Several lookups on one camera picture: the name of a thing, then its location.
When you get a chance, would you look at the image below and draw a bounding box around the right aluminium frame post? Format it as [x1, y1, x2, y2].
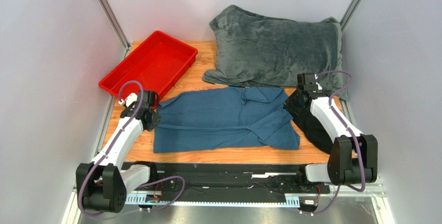
[340, 0, 363, 33]

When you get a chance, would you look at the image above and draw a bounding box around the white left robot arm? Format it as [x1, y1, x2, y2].
[76, 90, 161, 217]

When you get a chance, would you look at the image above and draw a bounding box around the blue t shirt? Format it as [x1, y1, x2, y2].
[153, 87, 300, 153]

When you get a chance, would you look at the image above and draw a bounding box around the red plastic tray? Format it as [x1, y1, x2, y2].
[99, 31, 198, 100]

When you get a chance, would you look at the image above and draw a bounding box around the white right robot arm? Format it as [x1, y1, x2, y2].
[284, 73, 378, 192]

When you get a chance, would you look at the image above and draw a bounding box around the black baseball cap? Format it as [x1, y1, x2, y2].
[287, 108, 333, 154]

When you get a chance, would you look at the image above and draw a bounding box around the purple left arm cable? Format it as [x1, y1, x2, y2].
[77, 80, 186, 221]

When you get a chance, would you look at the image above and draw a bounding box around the aluminium frame post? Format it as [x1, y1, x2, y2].
[98, 0, 131, 51]
[340, 0, 363, 33]

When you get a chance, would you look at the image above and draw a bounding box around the grey plush pillow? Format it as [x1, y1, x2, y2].
[202, 5, 349, 101]

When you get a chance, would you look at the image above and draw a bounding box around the left aluminium frame post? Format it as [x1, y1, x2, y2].
[98, 0, 131, 51]

